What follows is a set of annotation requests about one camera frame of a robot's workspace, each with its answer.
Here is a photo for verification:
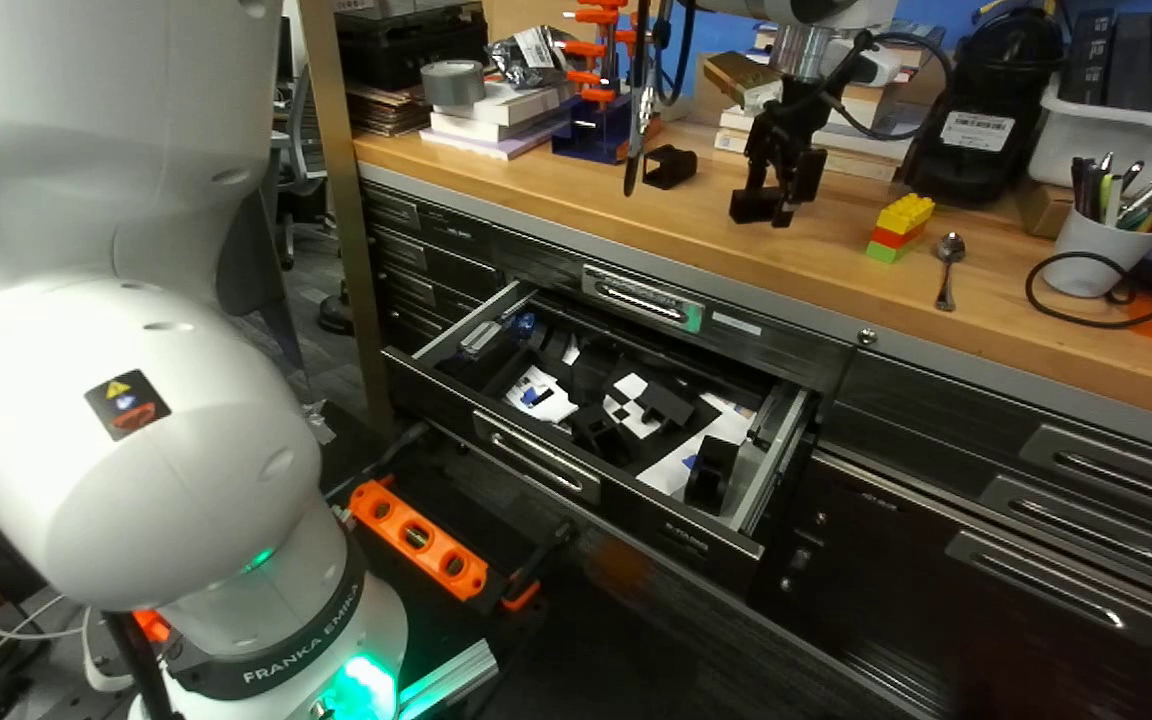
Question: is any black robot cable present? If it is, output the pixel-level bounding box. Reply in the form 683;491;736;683
825;27;958;145

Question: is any metal spoon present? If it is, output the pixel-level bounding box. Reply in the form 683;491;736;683
933;227;972;317

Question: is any white pen cup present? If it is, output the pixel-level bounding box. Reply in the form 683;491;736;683
1041;204;1152;306

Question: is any stack of books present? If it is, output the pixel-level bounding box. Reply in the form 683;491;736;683
712;17;951;188

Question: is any crumpled silver foil bag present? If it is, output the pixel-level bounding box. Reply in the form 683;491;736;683
487;24;569;92

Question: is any stack of dark folders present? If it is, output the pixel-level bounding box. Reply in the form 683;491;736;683
346;82;437;142

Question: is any orange spirit level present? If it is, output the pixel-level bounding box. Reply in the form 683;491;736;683
341;475;498;610

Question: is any small black box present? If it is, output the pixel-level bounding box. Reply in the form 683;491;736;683
683;436;745;517

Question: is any green pen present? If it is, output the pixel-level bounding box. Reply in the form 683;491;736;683
1095;162;1130;227

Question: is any yellow red green brick stack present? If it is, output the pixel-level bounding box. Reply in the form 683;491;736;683
863;191;942;269

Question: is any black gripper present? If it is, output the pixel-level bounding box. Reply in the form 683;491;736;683
732;77;837;225

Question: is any white plastic bin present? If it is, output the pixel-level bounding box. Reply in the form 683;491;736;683
1023;77;1152;191

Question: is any black white checkered tag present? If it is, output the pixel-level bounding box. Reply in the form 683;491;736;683
596;373;667;436

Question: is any black coiled cable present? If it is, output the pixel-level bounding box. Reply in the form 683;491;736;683
1020;234;1152;331

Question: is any orange hex keys blue stand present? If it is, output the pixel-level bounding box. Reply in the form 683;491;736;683
547;0;667;169

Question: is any black device with white label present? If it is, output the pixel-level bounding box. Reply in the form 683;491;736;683
893;6;1067;210

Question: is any blue wall board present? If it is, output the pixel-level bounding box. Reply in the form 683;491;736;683
653;0;1089;97

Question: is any metal drawer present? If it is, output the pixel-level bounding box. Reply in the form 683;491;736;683
380;278;825;572

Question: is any brown wooden post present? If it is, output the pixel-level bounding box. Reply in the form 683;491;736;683
296;0;401;436

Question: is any white book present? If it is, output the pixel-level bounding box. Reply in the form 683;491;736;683
449;82;569;120
428;104;569;142

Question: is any white paper sheet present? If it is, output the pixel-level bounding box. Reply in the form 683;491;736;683
633;398;761;501

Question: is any black cube block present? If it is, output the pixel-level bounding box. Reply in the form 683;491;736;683
639;142;702;191

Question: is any white blue small box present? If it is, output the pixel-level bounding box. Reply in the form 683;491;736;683
505;370;583;429

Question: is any closed drawer with silver handle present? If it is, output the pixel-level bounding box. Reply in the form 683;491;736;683
528;254;860;392

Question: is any silver pen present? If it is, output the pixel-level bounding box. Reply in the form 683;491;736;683
1117;165;1152;234

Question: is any black marker pen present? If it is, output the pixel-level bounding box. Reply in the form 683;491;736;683
1067;156;1101;225

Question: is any black lower drawer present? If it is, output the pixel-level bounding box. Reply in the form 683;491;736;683
329;421;579;633

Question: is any white floor cable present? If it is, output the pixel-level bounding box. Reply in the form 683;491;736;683
0;517;141;698

